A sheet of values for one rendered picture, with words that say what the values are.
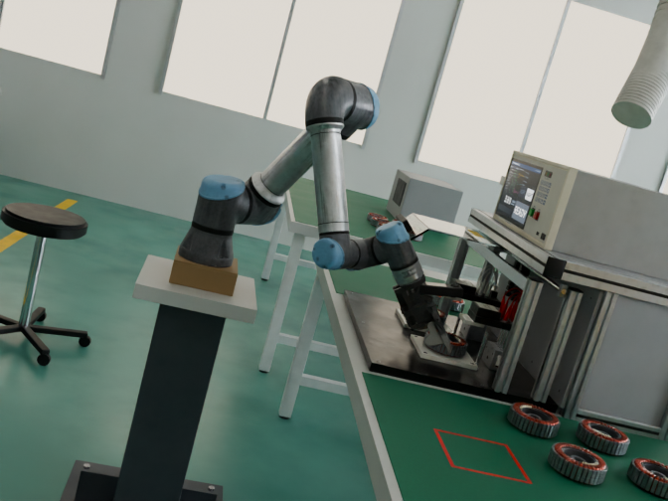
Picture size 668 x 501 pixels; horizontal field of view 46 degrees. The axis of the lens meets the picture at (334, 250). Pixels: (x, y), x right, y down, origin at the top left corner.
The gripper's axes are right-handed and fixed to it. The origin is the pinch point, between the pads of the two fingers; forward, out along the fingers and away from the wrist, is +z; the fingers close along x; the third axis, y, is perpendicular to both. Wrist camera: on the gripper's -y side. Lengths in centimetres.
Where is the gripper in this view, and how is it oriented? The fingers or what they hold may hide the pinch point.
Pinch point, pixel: (446, 344)
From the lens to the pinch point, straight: 206.4
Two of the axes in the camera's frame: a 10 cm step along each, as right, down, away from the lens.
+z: 3.9, 8.9, 2.3
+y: -9.2, 4.0, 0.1
